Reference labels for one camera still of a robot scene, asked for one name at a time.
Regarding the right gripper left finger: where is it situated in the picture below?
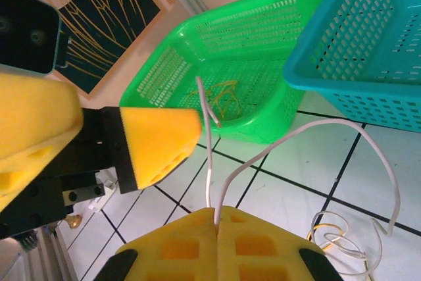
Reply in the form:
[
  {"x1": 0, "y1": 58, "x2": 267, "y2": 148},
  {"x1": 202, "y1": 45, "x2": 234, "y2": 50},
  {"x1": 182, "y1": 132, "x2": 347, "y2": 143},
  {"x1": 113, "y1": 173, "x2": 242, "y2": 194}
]
[{"x1": 93, "y1": 207, "x2": 218, "y2": 281}]

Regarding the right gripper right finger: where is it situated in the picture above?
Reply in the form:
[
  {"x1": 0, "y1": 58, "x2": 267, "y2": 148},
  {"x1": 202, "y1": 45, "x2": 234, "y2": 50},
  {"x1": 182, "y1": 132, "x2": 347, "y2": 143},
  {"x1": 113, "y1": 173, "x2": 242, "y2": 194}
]
[{"x1": 216, "y1": 205, "x2": 345, "y2": 281}]

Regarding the thin yellow wire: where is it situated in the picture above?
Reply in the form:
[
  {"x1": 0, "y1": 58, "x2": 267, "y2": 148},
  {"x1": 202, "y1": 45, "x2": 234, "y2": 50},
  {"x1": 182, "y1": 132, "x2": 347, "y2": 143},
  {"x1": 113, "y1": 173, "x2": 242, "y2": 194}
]
[
  {"x1": 186, "y1": 79, "x2": 244, "y2": 120},
  {"x1": 307, "y1": 224, "x2": 343, "y2": 252}
]

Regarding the green plastic basket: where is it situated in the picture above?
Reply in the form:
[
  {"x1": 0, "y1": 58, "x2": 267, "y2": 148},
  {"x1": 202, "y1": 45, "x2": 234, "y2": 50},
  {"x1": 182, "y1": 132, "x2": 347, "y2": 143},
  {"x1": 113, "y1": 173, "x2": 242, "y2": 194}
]
[{"x1": 118, "y1": 0, "x2": 330, "y2": 145}]

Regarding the teal plastic basket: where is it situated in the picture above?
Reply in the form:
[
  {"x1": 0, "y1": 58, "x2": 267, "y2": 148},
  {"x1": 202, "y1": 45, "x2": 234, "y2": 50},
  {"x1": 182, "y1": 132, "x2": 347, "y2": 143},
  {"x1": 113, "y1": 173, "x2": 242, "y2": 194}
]
[{"x1": 283, "y1": 0, "x2": 421, "y2": 132}]

